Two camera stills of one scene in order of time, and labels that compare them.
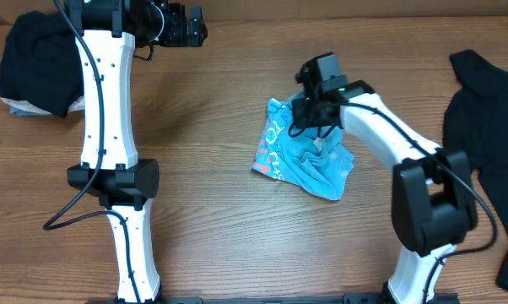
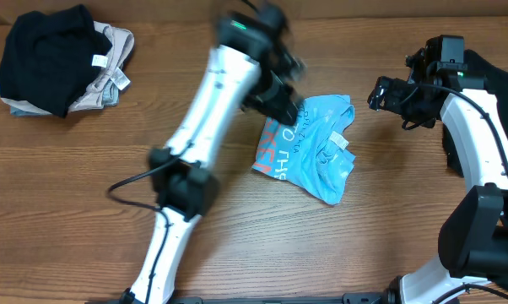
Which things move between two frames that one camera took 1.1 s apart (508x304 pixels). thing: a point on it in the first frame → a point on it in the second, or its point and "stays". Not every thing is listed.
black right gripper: x=301 y=108 → x=396 y=89
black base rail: x=440 y=299 stays
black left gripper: x=195 y=26 → x=280 y=106
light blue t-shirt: x=316 y=160 stays
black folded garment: x=40 y=62 stays
